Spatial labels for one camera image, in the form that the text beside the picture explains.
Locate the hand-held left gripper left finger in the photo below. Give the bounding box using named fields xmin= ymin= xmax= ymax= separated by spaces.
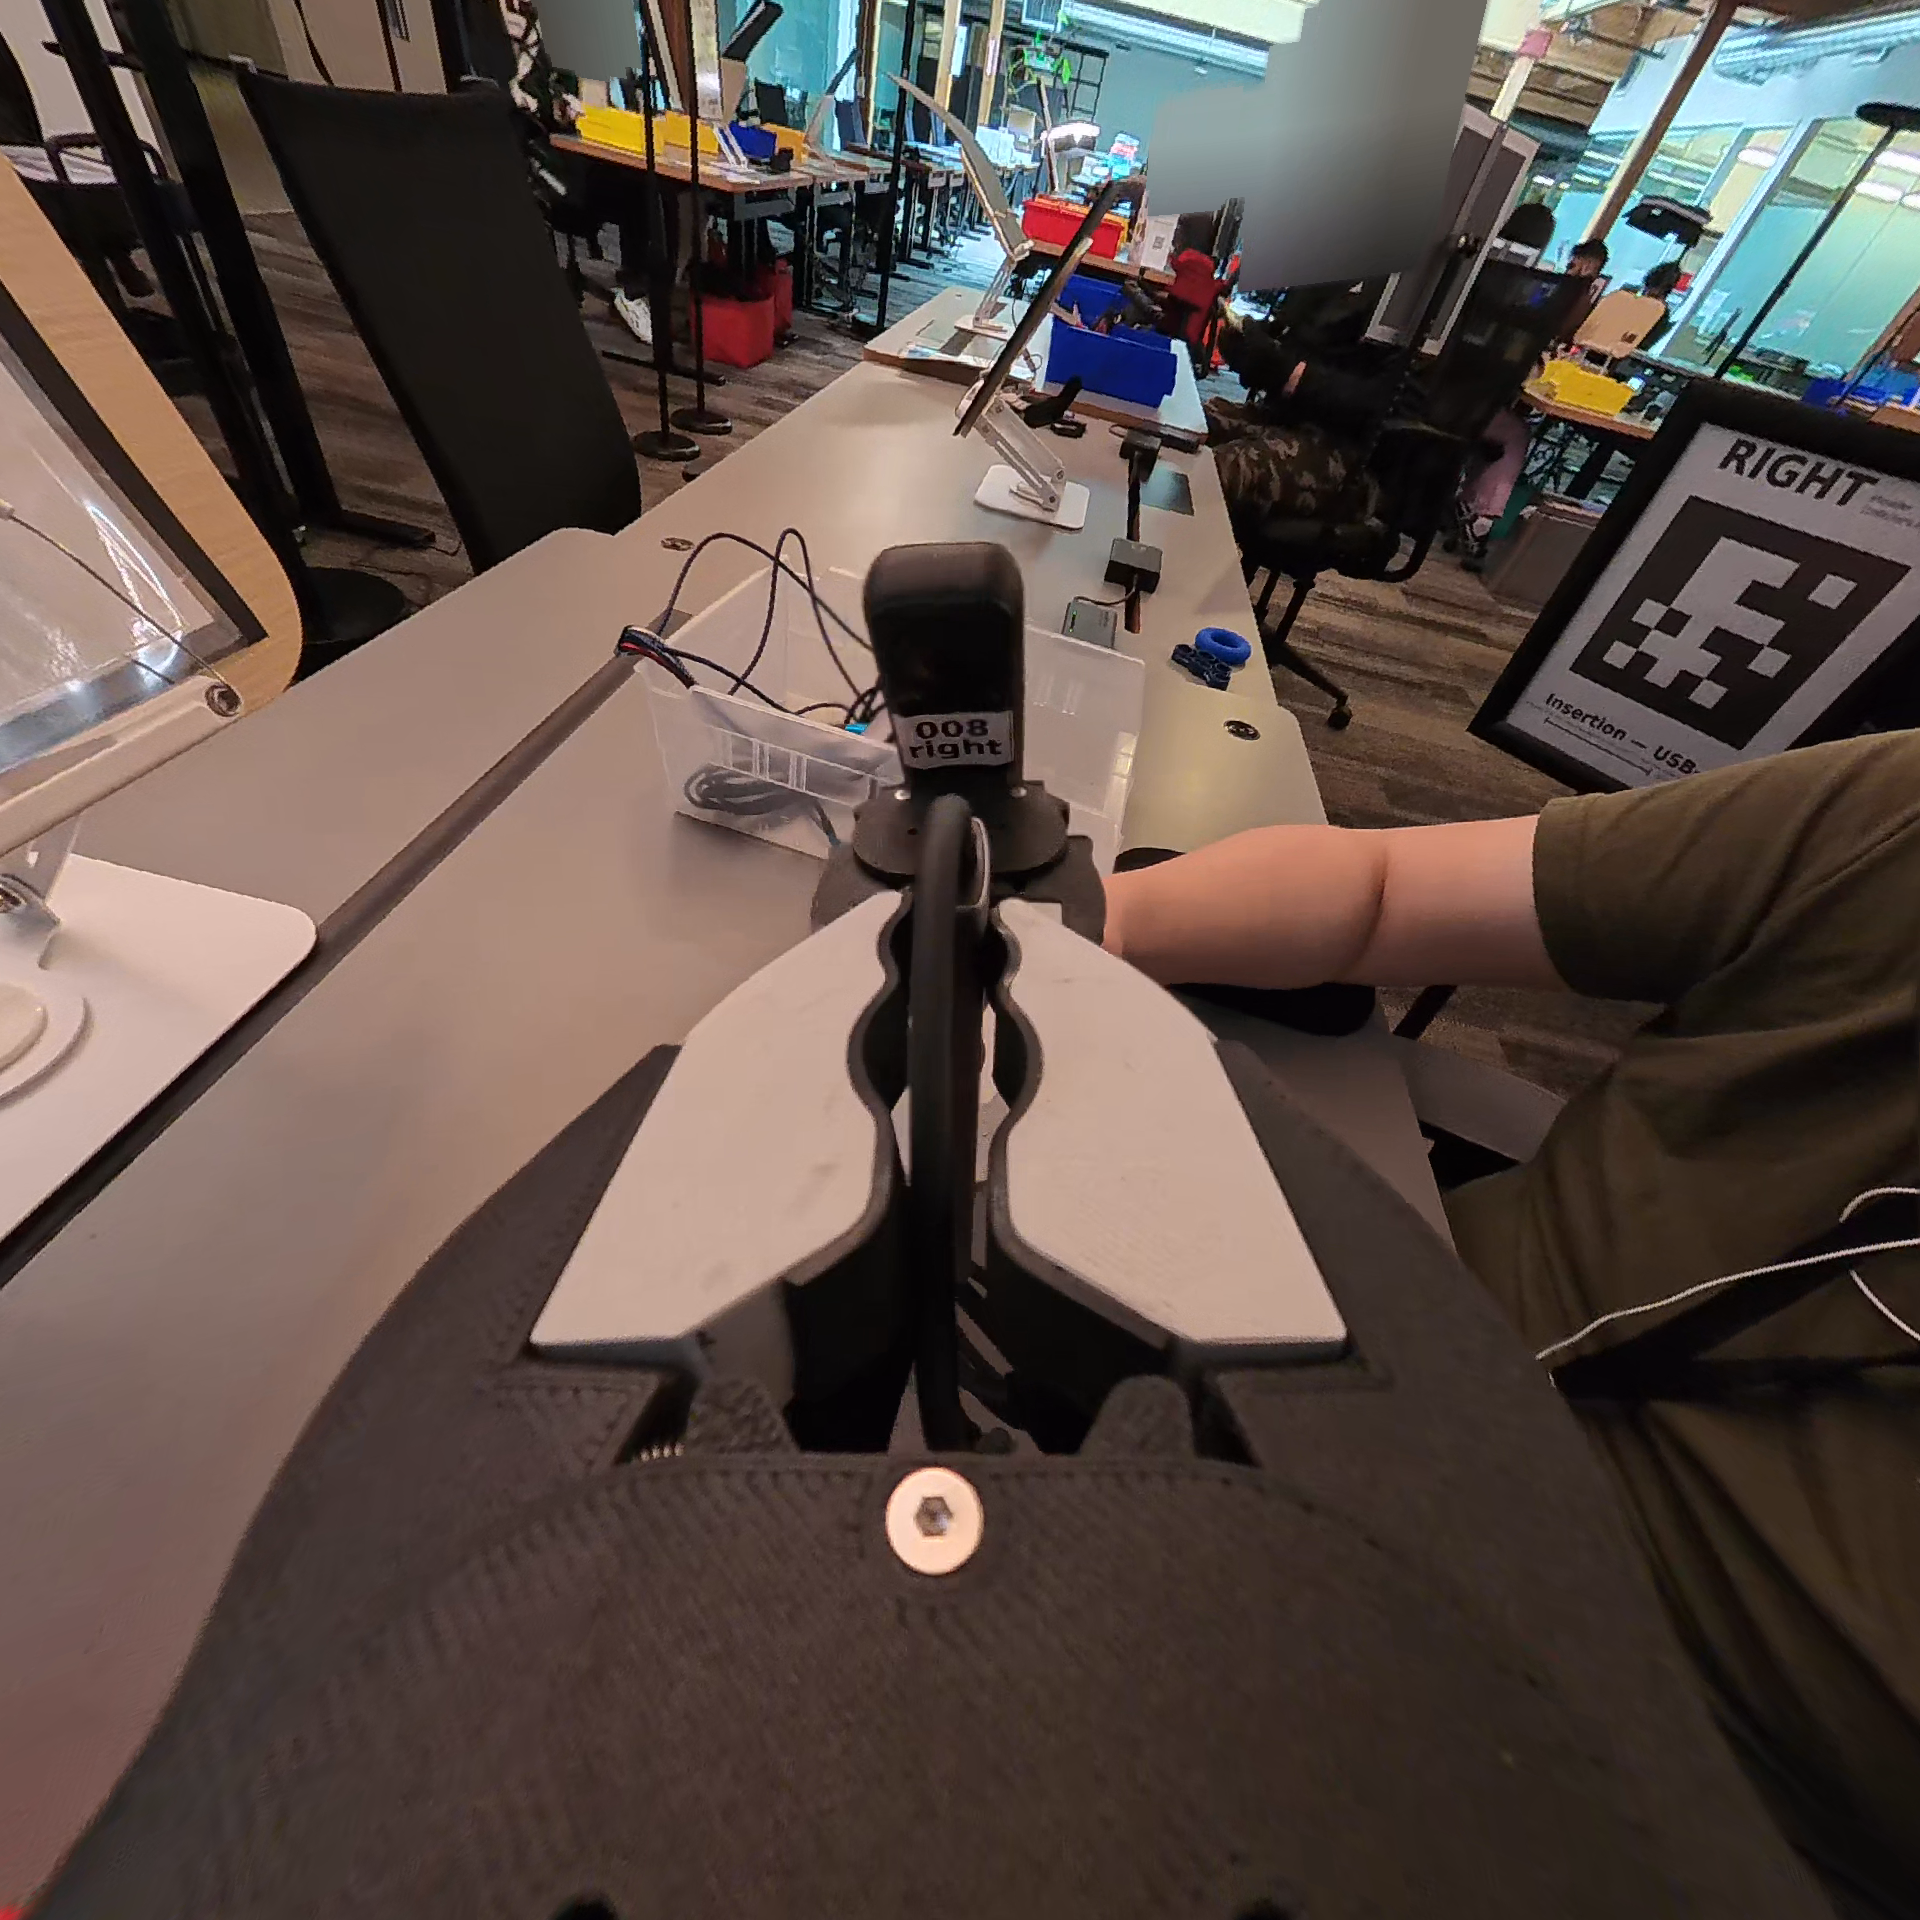
xmin=530 ymin=892 xmax=921 ymax=1375

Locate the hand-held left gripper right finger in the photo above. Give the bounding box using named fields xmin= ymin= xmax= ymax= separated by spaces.
xmin=982 ymin=896 xmax=1352 ymax=1367

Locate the clear plastic bin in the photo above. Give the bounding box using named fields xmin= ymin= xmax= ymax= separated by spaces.
xmin=627 ymin=557 xmax=1152 ymax=875

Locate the grey usb hub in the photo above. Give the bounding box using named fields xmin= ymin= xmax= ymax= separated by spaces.
xmin=899 ymin=793 xmax=1000 ymax=1452

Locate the white tablet stand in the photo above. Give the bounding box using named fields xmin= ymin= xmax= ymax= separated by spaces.
xmin=974 ymin=393 xmax=1093 ymax=531

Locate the blue plastic bin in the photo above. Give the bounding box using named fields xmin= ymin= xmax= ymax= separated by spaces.
xmin=1041 ymin=314 xmax=1180 ymax=413

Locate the person's olive shirt torso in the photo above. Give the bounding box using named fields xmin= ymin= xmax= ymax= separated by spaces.
xmin=1438 ymin=729 xmax=1920 ymax=1920

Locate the black pole stand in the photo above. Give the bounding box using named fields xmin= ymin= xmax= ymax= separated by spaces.
xmin=47 ymin=0 xmax=439 ymax=643

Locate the white tablet stand base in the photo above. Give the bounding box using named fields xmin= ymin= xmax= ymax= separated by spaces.
xmin=0 ymin=811 xmax=321 ymax=1252

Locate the black framed marker sign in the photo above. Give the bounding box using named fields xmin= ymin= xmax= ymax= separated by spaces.
xmin=1466 ymin=376 xmax=1920 ymax=799

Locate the thin white cord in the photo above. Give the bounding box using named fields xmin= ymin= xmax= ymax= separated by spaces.
xmin=1536 ymin=1182 xmax=1920 ymax=1362

